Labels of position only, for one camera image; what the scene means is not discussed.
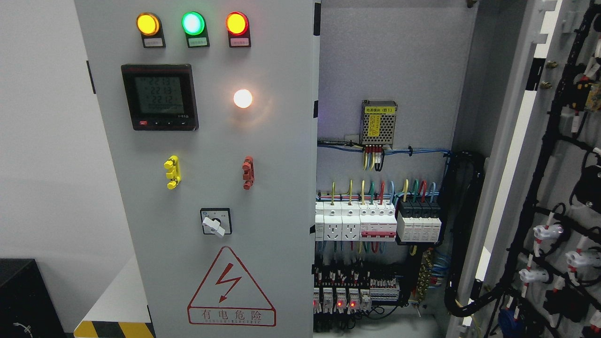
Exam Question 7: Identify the grey cabinet door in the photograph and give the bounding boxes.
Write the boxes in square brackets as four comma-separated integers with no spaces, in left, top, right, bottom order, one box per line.
[426,0,600,338]
[75,0,319,338]

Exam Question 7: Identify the red indicator lamp left door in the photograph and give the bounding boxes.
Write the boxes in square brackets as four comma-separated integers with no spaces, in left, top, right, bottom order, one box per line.
[225,11,251,48]

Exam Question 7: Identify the green indicator lamp left door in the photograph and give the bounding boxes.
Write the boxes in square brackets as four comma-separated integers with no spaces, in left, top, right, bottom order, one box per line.
[182,11,210,48]

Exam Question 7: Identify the yellow indicator lamp left door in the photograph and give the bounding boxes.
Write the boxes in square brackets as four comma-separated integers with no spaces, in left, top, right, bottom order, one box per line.
[137,12,166,48]

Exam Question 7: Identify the red test terminal block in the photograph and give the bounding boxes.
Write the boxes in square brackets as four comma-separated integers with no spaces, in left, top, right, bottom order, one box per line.
[242,156,254,190]

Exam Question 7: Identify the white socket breaker row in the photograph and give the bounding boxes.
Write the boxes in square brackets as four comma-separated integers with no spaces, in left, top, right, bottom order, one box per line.
[314,201,397,242]

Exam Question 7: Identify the white glowing indicator lamp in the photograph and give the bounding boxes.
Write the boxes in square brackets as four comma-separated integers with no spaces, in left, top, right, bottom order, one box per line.
[232,89,253,109]

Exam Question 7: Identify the perforated metal power supply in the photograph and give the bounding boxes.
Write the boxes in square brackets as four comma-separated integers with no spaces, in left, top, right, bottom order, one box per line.
[359,99,398,146]

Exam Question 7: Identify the black white surge protector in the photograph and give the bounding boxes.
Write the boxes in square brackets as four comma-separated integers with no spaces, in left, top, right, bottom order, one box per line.
[396,199,444,246]

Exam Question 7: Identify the yellow test terminal block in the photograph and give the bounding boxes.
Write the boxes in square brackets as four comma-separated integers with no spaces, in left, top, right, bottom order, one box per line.
[163,155,182,190]

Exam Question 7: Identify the relay and terminal row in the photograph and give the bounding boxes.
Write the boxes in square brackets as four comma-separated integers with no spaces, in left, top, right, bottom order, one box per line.
[312,262,406,332]

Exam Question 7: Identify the grey electrical cabinet body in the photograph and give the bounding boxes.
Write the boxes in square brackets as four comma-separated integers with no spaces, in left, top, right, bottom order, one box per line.
[314,0,531,338]

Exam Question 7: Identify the red electric hazard warning sticker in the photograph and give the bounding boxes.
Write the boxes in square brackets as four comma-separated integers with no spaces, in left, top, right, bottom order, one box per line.
[187,246,277,327]

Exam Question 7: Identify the black digital power meter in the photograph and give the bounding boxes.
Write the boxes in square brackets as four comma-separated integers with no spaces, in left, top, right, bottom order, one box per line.
[122,64,198,131]

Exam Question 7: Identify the black box at left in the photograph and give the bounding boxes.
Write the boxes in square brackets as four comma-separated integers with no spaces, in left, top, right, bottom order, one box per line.
[0,259,66,338]

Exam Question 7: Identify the white rotary selector switch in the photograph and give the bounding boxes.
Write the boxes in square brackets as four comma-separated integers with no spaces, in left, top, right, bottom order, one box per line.
[200,207,232,238]

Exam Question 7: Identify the black corrugated cable conduit right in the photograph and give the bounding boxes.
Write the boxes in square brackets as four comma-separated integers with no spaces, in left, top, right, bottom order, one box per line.
[444,150,505,317]

